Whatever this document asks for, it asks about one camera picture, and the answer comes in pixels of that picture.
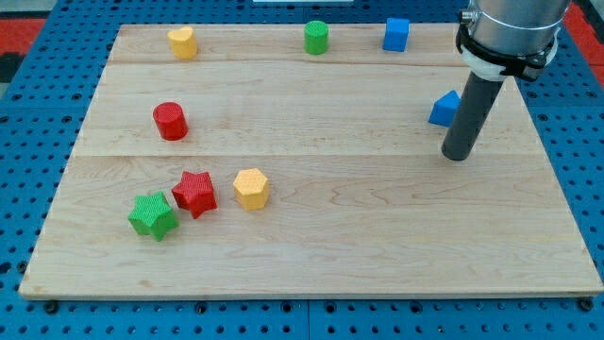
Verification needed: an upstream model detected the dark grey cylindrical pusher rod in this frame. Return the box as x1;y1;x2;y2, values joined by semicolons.
441;72;503;162

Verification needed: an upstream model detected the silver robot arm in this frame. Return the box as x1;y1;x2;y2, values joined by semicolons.
442;0;570;162

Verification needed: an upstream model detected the yellow hexagon block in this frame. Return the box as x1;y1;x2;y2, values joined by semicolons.
233;168;270;211

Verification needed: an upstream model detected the blue triangular block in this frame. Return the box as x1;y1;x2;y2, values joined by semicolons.
428;91;461;128

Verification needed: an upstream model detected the blue cube block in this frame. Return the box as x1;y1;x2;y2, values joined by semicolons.
382;18;411;52

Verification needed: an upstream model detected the green cylinder block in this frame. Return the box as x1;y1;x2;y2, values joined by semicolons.
304;21;329;55

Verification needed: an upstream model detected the light wooden board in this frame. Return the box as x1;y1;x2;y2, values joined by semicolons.
20;24;603;300

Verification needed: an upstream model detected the red star block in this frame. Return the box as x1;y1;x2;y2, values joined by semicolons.
171;171;218;219

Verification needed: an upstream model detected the yellow heart block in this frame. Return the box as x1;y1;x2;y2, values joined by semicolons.
167;25;198;60

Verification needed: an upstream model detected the red cylinder block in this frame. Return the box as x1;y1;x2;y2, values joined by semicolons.
152;102;189;141

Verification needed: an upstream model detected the green star block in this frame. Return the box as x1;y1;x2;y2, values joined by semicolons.
127;192;179;242

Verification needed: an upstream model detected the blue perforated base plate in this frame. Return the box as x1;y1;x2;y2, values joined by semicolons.
1;0;603;339

